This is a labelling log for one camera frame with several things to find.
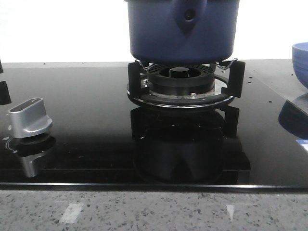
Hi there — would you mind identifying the black gas burner head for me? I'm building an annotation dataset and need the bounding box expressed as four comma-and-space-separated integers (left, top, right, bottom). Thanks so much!
147, 64, 214, 95

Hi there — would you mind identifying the blue label sticker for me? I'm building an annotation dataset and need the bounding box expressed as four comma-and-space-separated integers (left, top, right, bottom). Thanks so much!
296, 139, 308, 152

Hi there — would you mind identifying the silver stove knob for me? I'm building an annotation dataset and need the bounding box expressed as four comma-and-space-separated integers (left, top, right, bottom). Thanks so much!
8, 97, 52, 138

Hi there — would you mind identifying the black pot support grate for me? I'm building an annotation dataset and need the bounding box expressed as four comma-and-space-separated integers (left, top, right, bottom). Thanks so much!
127, 59, 245, 110

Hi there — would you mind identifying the blue ceramic bowl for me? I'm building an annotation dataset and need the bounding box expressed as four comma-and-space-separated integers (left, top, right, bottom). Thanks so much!
292, 42, 308, 89

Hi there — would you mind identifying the blue cooking pot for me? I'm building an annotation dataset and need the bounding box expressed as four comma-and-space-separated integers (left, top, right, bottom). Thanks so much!
127, 0, 240, 64

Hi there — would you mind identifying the left black pot support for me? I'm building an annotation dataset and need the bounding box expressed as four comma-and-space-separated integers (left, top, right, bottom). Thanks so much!
0, 61, 12, 106

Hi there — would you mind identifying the black glass gas cooktop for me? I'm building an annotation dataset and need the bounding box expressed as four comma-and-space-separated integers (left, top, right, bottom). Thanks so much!
0, 59, 308, 192

